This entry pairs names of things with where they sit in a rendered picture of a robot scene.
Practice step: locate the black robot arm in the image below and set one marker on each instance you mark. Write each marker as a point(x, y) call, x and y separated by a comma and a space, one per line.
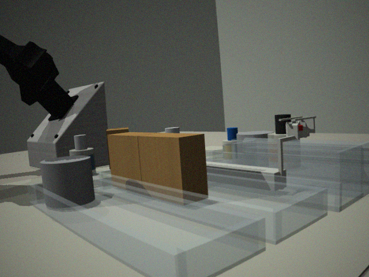
point(34, 70)

